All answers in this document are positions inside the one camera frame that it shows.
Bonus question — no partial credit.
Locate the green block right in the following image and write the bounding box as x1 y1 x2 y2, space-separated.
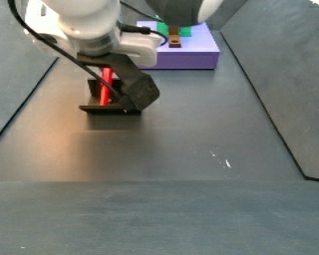
179 27 191 37

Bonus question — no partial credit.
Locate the green block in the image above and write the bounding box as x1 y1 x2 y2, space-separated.
157 22 168 36
179 27 191 37

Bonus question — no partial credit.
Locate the brown upright block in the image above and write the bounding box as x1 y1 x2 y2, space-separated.
168 26 180 48

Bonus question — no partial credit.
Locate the red peg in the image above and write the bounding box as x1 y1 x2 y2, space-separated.
100 68 113 106

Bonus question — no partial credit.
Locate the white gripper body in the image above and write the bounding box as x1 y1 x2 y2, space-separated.
25 0 160 67

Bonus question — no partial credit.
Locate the black angled holder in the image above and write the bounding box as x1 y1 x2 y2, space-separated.
80 79 141 115

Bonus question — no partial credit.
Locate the green block left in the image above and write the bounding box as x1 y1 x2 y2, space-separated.
157 22 168 36

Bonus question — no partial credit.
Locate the black cable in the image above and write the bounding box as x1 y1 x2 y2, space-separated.
6 0 169 104

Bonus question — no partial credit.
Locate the purple base board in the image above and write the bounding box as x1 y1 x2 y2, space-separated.
148 23 220 70

